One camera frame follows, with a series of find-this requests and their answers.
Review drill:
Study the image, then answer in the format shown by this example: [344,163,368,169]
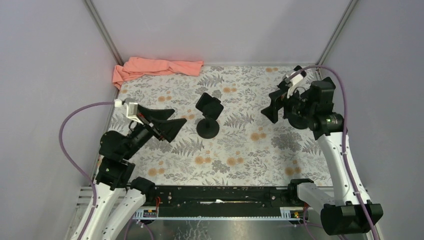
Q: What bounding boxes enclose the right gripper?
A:
[261,82,316,124]

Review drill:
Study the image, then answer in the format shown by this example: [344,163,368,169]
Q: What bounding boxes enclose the black round-base stand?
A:
[196,115,220,139]
[287,115,310,130]

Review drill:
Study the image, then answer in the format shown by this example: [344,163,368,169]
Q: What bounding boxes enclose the black phone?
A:
[310,77,336,103]
[195,92,224,120]

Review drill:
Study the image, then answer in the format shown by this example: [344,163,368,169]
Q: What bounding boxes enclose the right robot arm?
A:
[261,79,384,236]

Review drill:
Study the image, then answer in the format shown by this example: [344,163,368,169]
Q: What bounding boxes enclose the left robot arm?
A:
[70,99,187,240]

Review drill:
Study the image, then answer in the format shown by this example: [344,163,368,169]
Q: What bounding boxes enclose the pink cloth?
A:
[112,56,204,90]

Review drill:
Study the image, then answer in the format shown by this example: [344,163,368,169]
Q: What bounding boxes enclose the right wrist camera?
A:
[283,71,307,99]

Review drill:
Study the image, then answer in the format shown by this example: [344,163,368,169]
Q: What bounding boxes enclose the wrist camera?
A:
[283,71,307,99]
[113,98,142,124]

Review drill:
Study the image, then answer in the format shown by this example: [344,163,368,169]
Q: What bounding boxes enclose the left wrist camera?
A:
[113,98,142,124]

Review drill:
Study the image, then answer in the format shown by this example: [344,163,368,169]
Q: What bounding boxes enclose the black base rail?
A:
[134,185,306,220]

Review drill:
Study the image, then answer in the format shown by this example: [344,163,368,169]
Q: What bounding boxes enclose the aluminium frame profile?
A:
[76,186,374,210]

